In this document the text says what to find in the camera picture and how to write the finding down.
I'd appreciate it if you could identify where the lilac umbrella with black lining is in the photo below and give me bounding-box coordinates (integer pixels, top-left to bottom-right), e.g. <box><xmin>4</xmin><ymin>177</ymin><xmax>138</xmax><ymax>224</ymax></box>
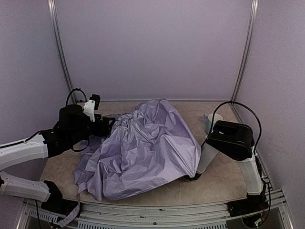
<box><xmin>57</xmin><ymin>97</ymin><xmax>202</xmax><ymax>229</ymax></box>

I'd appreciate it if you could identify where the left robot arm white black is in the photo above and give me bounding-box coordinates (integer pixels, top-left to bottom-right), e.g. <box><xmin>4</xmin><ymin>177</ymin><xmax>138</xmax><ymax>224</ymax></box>
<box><xmin>0</xmin><ymin>104</ymin><xmax>115</xmax><ymax>203</ymax></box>

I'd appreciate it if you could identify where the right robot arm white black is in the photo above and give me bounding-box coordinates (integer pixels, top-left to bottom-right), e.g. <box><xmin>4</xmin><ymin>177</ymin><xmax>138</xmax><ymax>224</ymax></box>
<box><xmin>196</xmin><ymin>120</ymin><xmax>265</xmax><ymax>196</ymax></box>

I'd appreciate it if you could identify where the light blue plastic jug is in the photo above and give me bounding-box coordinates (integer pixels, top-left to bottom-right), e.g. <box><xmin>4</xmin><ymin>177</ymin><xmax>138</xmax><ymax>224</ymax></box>
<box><xmin>203</xmin><ymin>114</ymin><xmax>223</xmax><ymax>134</ymax></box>

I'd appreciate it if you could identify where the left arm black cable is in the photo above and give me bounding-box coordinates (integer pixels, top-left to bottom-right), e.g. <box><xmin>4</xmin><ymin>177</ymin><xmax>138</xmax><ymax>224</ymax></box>
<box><xmin>65</xmin><ymin>88</ymin><xmax>88</xmax><ymax>107</ymax></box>

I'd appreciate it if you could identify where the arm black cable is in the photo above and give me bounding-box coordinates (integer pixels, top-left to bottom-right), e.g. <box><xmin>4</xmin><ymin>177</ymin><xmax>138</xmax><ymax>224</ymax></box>
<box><xmin>204</xmin><ymin>101</ymin><xmax>272</xmax><ymax>224</ymax></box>
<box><xmin>65</xmin><ymin>88</ymin><xmax>88</xmax><ymax>107</ymax></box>

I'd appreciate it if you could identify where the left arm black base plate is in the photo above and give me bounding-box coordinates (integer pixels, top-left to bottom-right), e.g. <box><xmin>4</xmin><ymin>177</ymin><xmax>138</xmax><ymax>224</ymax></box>
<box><xmin>41</xmin><ymin>199</ymin><xmax>78</xmax><ymax>216</ymax></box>

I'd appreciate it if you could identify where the aluminium front rail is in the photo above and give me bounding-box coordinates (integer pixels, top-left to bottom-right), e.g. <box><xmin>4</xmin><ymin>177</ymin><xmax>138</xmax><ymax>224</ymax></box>
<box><xmin>15</xmin><ymin>186</ymin><xmax>293</xmax><ymax>229</ymax></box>

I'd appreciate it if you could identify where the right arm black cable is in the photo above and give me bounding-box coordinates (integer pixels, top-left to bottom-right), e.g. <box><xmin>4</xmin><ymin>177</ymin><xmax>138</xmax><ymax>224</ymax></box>
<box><xmin>204</xmin><ymin>101</ymin><xmax>272</xmax><ymax>224</ymax></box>

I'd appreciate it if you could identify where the aluminium corner post left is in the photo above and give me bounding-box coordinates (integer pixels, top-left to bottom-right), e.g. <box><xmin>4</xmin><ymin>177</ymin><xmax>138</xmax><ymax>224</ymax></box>
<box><xmin>47</xmin><ymin>0</ymin><xmax>74</xmax><ymax>92</ymax></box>

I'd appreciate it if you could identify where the aluminium corner post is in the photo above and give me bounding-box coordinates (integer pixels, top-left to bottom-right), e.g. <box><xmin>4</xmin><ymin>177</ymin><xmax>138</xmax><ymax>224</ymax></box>
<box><xmin>47</xmin><ymin>0</ymin><xmax>74</xmax><ymax>92</ymax></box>
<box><xmin>231</xmin><ymin>0</ymin><xmax>259</xmax><ymax>102</ymax></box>

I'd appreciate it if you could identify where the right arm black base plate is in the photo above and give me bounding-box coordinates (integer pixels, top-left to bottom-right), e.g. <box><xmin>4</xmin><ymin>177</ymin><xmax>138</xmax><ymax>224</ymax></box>
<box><xmin>227</xmin><ymin>198</ymin><xmax>269</xmax><ymax>217</ymax></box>

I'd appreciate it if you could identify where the aluminium corner post right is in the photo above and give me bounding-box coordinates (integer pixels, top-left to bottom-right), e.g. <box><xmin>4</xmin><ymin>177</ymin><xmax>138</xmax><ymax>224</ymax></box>
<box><xmin>231</xmin><ymin>0</ymin><xmax>259</xmax><ymax>102</ymax></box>

